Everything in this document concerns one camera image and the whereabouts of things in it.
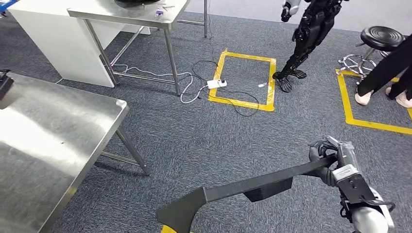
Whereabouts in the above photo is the stainless steel workbench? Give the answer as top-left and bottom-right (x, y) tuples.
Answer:
(0, 72), (152, 233)

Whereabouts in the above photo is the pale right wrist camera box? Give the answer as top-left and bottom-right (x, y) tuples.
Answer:
(331, 164), (379, 205)

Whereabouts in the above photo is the black humanoid robot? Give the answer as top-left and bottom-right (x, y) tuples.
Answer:
(272, 0), (350, 93)

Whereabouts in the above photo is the blue plastic bin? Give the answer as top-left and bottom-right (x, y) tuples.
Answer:
(0, 0), (17, 14)

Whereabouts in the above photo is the black plastic car part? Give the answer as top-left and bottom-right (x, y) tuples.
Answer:
(156, 154), (338, 233)

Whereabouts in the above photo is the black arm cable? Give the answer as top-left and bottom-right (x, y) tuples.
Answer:
(339, 198), (396, 222)

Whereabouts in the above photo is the white power strip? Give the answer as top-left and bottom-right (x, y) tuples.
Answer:
(206, 79), (228, 90)

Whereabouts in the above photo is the person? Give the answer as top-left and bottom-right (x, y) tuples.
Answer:
(354, 33), (412, 109)

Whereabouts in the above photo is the white floor cable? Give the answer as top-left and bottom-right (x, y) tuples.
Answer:
(112, 64), (208, 104)

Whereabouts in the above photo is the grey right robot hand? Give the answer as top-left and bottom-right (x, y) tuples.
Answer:
(308, 135), (360, 173)

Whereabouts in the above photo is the thin black floor cable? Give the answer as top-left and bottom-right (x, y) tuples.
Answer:
(191, 60), (260, 117)

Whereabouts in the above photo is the stainless steel table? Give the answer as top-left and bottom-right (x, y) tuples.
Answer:
(67, 0), (209, 97)

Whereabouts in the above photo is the black round stool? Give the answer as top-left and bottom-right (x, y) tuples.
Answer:
(336, 25), (406, 77)

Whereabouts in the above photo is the black device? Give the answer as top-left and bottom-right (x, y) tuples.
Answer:
(114, 0), (162, 5)

